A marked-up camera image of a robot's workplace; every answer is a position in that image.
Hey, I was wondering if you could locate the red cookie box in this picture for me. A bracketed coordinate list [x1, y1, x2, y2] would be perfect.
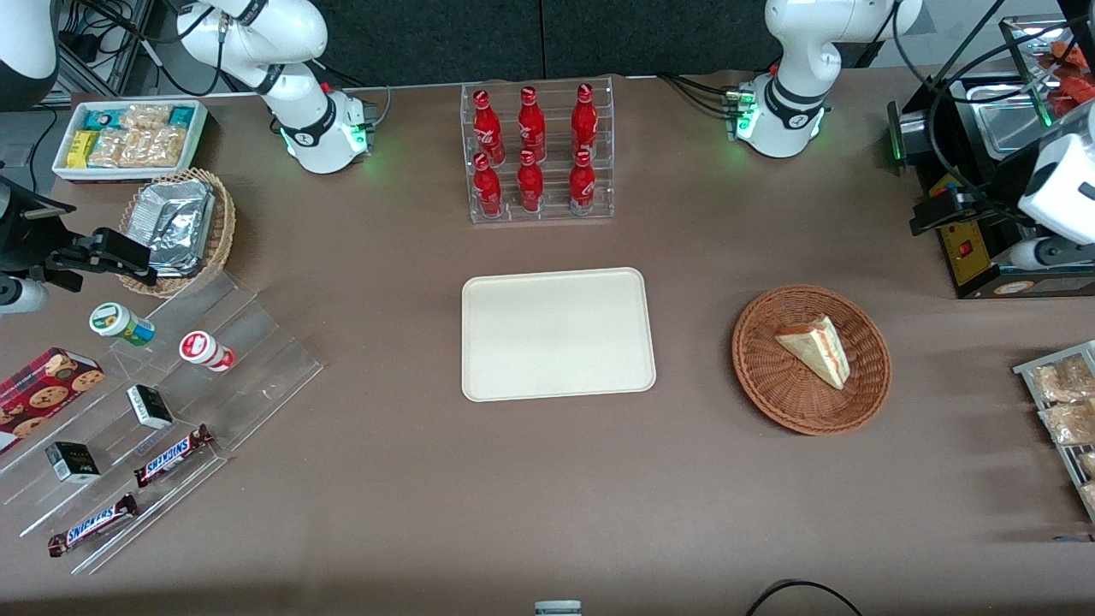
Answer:
[0, 346, 106, 455]

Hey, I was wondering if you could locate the red lid cup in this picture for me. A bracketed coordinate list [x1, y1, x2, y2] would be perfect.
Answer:
[178, 330, 237, 374]

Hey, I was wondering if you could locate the clear acrylic bottle rack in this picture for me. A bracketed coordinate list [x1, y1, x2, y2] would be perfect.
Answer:
[460, 75, 616, 225]

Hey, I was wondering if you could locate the triangle sandwich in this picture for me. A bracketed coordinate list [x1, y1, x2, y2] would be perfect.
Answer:
[774, 315, 851, 391]

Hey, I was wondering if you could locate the clear bag of crackers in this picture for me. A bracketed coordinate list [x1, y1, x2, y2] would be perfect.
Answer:
[120, 104, 173, 132]
[89, 127, 186, 169]

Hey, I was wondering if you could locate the cream plastic tray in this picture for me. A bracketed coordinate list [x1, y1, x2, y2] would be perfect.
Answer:
[461, 267, 657, 403]

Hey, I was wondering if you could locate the black base cable bundle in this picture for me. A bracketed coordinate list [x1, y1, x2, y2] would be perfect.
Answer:
[657, 72, 738, 117]

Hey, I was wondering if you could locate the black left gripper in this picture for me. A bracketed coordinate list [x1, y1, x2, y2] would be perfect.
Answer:
[909, 183, 1028, 238]

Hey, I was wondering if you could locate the white snack bin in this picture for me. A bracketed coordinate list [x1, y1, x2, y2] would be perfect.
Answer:
[51, 99, 210, 184]

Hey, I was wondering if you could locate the Snickers bar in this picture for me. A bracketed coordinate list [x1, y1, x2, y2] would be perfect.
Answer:
[133, 423, 216, 489]
[47, 492, 140, 559]

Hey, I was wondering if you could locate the black food warmer machine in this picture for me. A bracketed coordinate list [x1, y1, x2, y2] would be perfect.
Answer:
[885, 15, 1095, 300]

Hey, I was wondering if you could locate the tray of packaged snacks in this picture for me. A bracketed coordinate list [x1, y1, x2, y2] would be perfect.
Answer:
[1012, 340, 1095, 524]

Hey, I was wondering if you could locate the black floor cable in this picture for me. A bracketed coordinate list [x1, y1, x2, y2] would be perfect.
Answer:
[743, 579, 865, 616]

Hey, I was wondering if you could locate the small black box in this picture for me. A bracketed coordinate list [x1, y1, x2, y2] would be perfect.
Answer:
[126, 384, 175, 431]
[44, 441, 103, 485]

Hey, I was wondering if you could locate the green lid cup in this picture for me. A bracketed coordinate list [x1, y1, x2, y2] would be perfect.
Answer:
[89, 302, 157, 347]

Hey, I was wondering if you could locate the light wicker basket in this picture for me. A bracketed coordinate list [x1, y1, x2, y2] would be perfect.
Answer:
[118, 168, 237, 299]

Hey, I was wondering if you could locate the silver foil package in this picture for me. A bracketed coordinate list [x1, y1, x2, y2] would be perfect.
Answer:
[128, 179, 216, 277]

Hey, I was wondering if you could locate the clear acrylic stepped display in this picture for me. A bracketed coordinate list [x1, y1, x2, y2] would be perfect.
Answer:
[0, 269, 325, 577]

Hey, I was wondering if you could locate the red cola bottle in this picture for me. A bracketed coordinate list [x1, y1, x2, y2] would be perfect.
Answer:
[516, 150, 546, 214]
[473, 89, 506, 165]
[472, 152, 505, 218]
[518, 86, 548, 163]
[568, 149, 598, 216]
[571, 83, 600, 160]

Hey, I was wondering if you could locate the brown round wicker basket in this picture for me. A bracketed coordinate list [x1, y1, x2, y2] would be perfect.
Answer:
[731, 285, 892, 436]

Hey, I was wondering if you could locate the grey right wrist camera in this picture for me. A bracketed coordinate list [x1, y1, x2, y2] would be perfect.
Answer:
[0, 277, 50, 317]

